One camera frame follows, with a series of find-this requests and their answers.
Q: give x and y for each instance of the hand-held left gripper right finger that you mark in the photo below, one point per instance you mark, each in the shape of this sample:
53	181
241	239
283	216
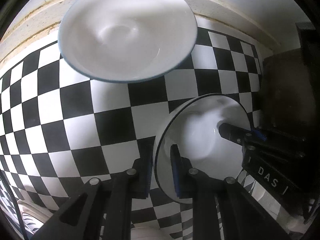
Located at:
176	171

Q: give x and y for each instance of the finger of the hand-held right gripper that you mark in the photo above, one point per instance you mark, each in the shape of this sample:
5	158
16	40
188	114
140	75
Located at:
231	132
258	133

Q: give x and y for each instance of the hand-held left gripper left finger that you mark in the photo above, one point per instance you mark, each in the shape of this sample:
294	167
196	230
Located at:
148	170

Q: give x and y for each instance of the white bowl dark rim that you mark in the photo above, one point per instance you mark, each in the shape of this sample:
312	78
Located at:
200	145

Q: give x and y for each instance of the white plate striped rim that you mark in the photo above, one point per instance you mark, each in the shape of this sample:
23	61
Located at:
27	220

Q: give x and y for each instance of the white bowl blue rim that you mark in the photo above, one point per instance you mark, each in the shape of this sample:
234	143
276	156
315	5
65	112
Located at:
125	30

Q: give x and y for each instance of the brown rice cooker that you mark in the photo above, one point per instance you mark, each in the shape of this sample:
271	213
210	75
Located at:
282	87

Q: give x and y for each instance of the black white checkered cloth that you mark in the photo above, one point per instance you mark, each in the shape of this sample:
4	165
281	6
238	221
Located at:
75	110

